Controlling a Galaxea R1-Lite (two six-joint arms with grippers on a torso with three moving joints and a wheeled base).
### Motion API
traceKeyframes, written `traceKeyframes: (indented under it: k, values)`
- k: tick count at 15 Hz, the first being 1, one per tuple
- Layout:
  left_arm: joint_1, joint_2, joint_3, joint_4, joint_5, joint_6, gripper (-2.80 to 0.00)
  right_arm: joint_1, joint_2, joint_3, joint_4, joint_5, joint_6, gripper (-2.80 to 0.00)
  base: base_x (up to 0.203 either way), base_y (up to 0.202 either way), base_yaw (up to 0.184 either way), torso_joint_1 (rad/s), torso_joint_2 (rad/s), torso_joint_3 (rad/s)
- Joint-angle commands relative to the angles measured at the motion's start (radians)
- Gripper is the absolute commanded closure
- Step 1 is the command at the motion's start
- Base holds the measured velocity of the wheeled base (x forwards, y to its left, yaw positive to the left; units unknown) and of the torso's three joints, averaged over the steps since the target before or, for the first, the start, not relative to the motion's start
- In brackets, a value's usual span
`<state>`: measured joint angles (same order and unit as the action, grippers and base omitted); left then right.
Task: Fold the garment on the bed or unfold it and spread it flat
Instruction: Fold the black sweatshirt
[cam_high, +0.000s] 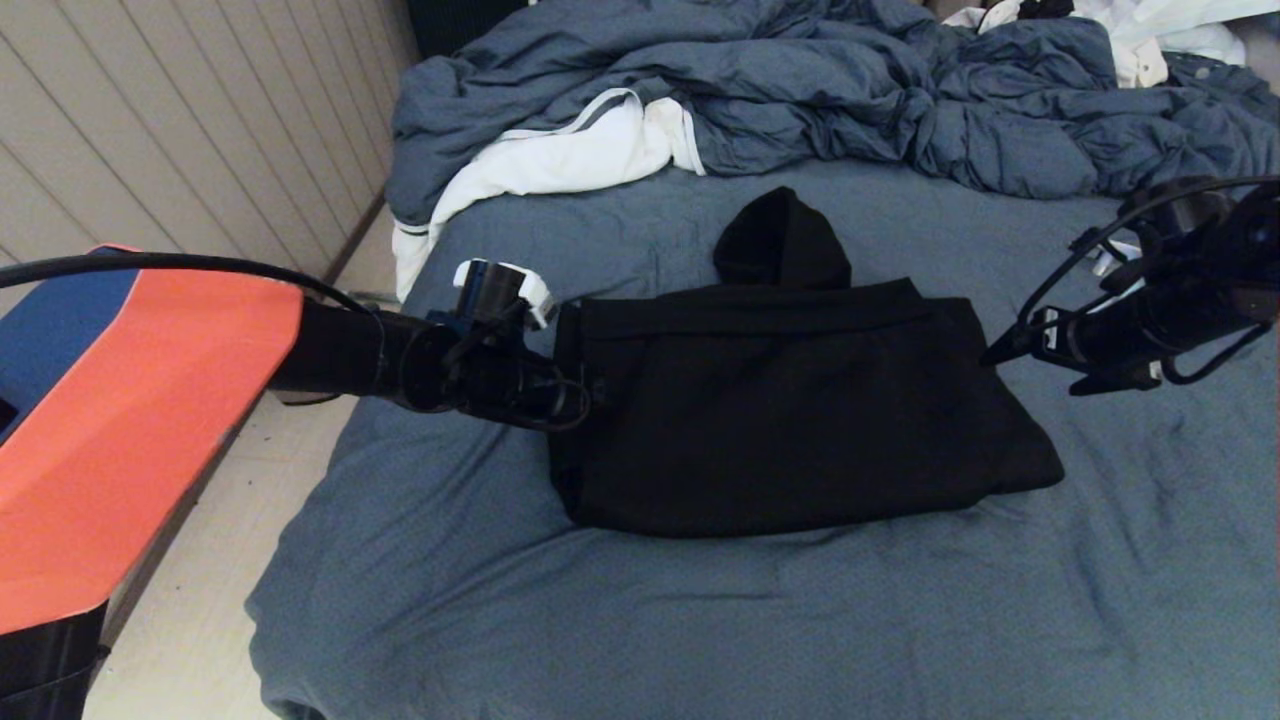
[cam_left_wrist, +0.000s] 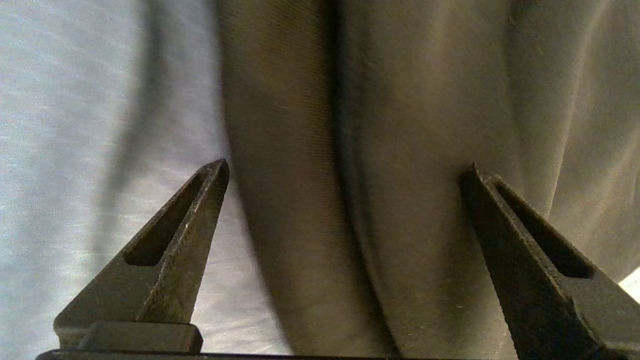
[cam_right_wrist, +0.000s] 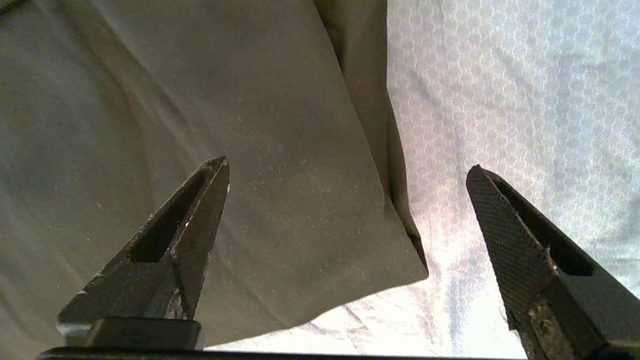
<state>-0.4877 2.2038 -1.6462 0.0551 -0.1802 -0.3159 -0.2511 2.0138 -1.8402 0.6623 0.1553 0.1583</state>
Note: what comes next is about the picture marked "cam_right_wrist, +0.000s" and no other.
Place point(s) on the black zip hoodie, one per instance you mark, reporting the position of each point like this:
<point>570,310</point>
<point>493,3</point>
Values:
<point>150,150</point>

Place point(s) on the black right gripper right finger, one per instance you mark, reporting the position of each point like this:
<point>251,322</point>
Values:
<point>550,285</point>

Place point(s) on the blue bed sheet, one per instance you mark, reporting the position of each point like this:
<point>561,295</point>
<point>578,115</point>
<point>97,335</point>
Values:
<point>500,100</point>

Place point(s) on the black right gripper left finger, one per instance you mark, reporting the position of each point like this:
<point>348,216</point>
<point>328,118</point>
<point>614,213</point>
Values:
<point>150,280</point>

